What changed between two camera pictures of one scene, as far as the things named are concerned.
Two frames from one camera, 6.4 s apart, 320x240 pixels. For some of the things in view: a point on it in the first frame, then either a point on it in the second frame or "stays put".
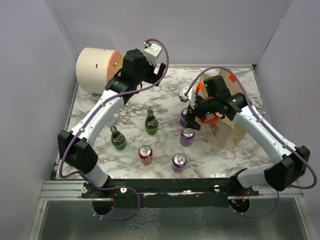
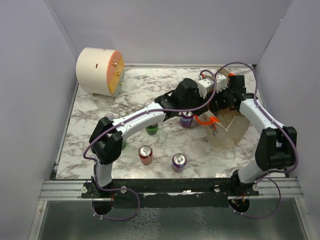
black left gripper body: x=148 y=74 → x=195 y=101
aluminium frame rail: x=73 y=189 stays put
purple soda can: x=182 y=120 stays put
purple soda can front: x=179 y=160 stays put
